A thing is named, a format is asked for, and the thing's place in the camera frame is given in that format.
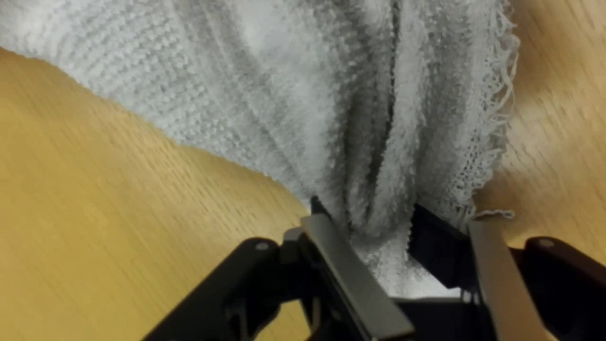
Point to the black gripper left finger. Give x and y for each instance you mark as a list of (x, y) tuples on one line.
[(311, 266)]

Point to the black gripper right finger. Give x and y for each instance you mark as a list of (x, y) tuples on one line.
[(538, 293)]

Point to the white towel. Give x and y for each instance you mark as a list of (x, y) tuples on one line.
[(372, 107)]

